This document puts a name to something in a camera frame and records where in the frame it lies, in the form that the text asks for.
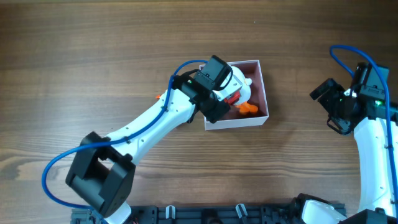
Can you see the white box pink interior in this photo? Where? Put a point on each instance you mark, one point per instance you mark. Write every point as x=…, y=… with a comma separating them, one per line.
x=250, y=69

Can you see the red toy fire truck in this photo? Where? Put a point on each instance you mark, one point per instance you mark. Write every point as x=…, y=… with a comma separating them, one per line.
x=232, y=99

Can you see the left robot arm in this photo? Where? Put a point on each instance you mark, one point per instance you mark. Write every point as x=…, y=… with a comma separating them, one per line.
x=103, y=168

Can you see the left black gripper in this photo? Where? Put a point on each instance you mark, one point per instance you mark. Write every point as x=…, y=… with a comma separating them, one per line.
x=216, y=112

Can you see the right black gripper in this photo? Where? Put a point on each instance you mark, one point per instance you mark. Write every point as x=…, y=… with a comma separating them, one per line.
x=324, y=101

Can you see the white plush duck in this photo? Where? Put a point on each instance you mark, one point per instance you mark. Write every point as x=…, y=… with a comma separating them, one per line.
x=244, y=107

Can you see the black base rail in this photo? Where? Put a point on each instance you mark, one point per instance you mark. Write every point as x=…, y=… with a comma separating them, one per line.
x=267, y=213

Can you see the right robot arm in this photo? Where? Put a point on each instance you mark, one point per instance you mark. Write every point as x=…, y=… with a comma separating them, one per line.
x=360, y=110

